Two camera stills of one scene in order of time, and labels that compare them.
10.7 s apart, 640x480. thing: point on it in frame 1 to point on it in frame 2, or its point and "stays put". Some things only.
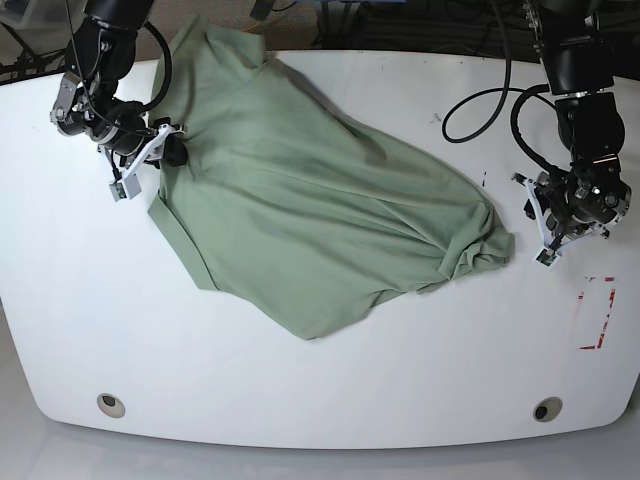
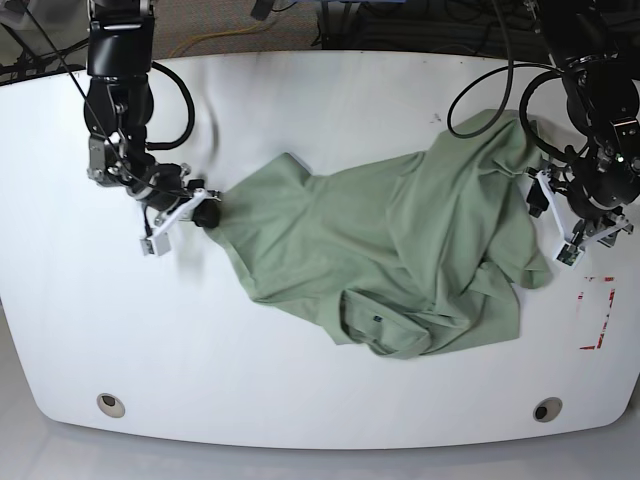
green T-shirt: [292, 203] to [422, 255]
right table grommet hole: [547, 410] stays put
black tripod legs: [29, 62] stays put
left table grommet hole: [111, 405] stays put
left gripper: [133, 149] to [164, 193]
